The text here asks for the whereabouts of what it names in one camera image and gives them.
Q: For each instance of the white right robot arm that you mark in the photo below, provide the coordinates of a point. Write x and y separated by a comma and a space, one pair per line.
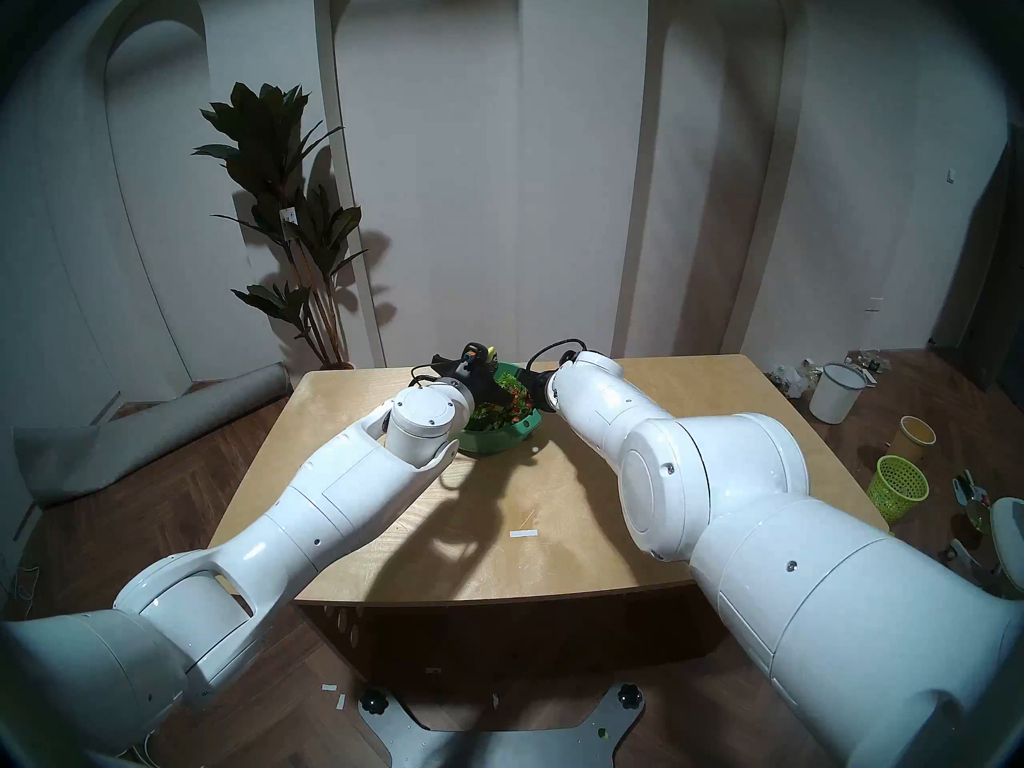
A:
720, 470

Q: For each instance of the green mesh basket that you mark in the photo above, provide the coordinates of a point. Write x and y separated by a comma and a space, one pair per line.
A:
896, 490

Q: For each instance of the tall potted plant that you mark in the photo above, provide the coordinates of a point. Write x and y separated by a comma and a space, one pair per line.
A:
272, 150

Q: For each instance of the crumpled white paper litter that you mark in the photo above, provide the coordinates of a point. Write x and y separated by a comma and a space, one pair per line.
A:
792, 381

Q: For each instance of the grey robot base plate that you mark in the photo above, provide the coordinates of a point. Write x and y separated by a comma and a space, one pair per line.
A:
512, 746

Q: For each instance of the rolled grey mat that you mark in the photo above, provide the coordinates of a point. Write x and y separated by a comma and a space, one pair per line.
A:
144, 438

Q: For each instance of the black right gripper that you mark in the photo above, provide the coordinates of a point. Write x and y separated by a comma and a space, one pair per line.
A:
540, 390

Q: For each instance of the white swivel chair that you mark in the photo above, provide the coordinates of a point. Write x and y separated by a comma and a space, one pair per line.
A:
1010, 534

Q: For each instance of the yellow paper cup bin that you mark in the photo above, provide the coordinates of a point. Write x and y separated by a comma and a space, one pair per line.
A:
912, 444

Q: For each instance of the green plastic item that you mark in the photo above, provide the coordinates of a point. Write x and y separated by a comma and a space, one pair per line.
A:
978, 514

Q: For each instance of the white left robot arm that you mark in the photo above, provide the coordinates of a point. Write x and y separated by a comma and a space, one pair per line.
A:
320, 502

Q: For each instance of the white bucket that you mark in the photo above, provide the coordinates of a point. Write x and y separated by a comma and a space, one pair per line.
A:
836, 398

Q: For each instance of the mixed lettuce tomato salad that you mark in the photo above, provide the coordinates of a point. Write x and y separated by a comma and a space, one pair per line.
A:
504, 413

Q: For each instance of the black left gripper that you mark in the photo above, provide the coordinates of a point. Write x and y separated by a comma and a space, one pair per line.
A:
474, 374

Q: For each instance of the green plastic salad bowl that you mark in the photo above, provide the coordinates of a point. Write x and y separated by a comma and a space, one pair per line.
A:
500, 442

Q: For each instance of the small litter pile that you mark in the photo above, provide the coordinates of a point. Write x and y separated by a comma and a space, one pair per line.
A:
868, 363

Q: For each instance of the black base knob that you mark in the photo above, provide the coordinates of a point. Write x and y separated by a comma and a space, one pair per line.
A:
630, 696
373, 702

